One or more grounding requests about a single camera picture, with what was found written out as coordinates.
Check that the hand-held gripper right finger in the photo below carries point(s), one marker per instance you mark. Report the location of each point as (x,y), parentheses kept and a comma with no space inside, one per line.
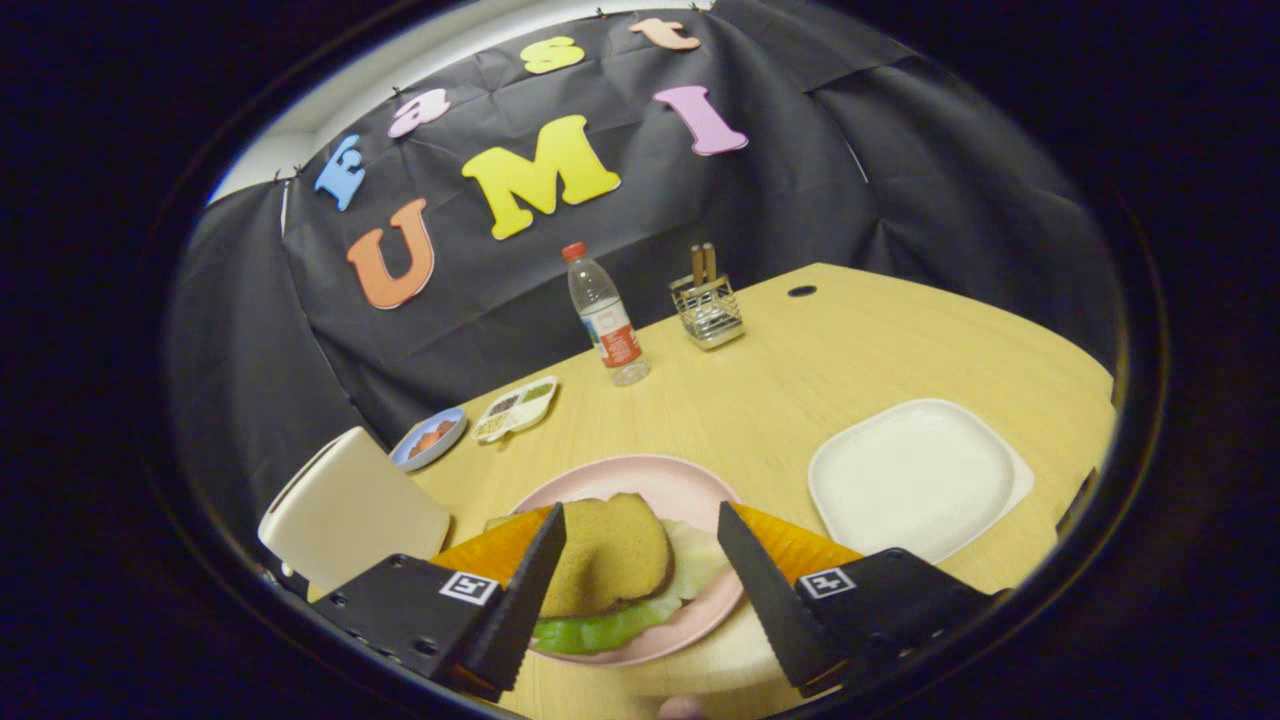
(770,605)

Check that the small blue dish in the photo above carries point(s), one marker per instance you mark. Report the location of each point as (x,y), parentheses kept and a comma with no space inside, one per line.
(400,455)

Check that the pink round plate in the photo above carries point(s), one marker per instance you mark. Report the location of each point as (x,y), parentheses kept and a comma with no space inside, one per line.
(660,480)

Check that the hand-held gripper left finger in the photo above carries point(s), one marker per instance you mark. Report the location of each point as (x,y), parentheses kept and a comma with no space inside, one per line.
(520,600)

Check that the red food pieces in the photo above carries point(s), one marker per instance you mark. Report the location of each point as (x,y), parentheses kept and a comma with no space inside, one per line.
(432,437)

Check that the white divided condiment tray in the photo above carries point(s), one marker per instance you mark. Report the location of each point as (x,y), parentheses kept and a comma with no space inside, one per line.
(515,410)

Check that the clear plastic water bottle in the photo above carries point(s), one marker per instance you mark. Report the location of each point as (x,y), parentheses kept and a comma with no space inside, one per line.
(612,340)

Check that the green lettuce leaf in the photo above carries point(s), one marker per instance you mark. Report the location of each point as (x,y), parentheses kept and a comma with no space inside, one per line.
(600,632)

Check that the brown toast slice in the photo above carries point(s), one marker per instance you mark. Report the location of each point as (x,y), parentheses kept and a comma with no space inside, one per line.
(610,550)

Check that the wooden chopstick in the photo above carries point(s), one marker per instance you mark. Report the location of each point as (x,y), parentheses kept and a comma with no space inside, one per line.
(696,263)
(709,262)

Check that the white square plate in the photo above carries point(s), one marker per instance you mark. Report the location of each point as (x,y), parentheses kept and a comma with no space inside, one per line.
(910,480)

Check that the white toaster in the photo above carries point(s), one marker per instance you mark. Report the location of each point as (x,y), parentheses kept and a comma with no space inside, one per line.
(350,510)

